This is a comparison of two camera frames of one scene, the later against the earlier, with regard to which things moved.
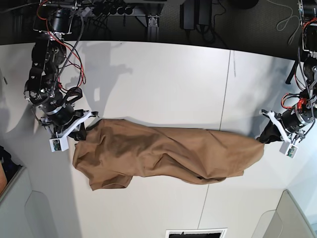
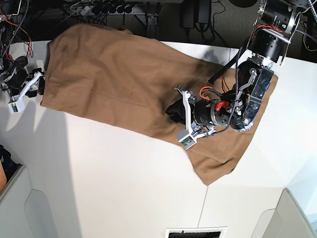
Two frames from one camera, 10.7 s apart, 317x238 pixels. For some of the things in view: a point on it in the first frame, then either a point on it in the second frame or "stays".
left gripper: [62, 119] to [32, 84]
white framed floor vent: [196, 233] stays
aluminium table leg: [153, 28] stays
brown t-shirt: [115, 152] to [113, 74]
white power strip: [84, 11] stays
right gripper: [286, 124] to [210, 112]
